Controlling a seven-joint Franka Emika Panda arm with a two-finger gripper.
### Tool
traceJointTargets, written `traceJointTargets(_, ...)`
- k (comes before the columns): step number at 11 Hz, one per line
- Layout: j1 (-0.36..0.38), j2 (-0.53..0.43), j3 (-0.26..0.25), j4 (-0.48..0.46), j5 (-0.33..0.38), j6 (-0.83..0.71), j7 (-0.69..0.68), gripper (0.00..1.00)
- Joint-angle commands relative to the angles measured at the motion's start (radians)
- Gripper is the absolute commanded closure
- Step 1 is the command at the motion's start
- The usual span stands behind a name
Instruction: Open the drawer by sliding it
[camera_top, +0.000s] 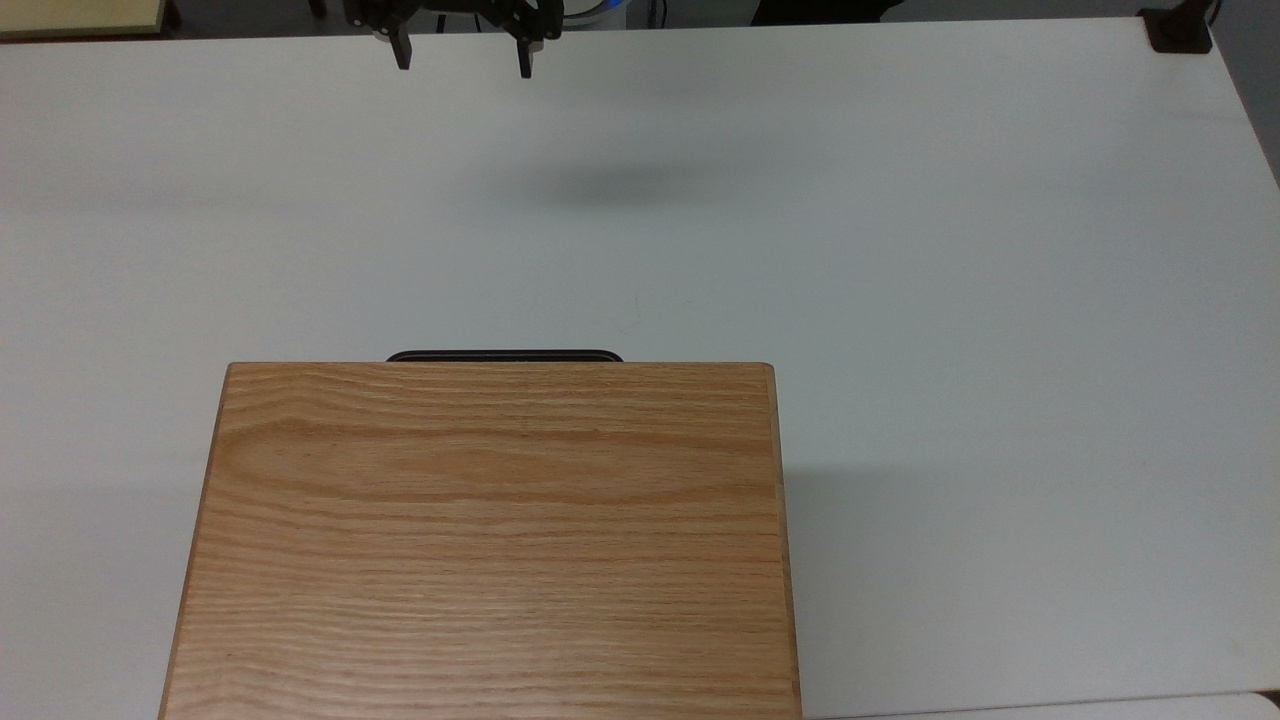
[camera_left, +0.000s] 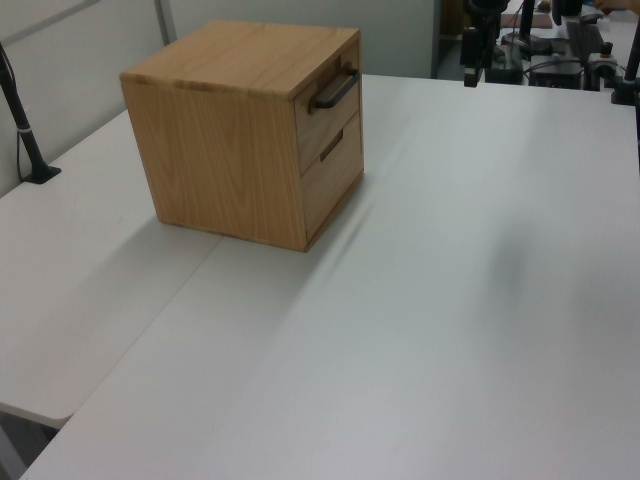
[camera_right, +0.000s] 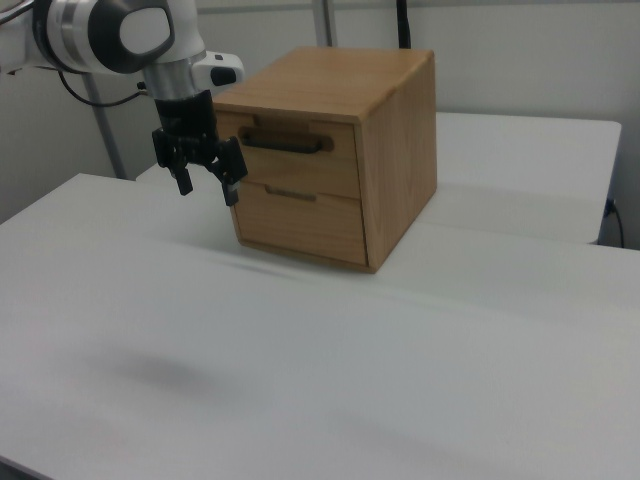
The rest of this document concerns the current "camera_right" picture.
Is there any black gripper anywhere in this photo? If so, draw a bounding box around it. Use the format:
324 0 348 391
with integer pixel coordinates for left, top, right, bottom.
151 89 250 208

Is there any wooden drawer with black handle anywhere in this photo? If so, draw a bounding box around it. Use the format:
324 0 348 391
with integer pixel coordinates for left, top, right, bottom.
214 110 362 199

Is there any grey metal frame post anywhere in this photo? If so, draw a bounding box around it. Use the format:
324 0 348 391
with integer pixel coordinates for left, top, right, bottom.
313 0 335 49

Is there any wooden drawer cabinet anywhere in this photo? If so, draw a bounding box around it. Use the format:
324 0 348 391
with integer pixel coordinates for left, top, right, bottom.
212 47 439 275

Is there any wooden drawer with cutout grip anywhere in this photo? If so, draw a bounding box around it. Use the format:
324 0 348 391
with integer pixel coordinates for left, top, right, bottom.
230 180 370 267

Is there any black cable at table edge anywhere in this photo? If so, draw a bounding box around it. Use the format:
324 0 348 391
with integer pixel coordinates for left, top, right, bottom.
604 198 626 249

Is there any black drawer handle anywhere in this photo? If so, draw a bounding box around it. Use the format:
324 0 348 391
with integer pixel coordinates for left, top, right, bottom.
238 125 335 155

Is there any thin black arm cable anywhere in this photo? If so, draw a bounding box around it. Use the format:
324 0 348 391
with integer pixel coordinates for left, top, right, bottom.
57 72 151 108

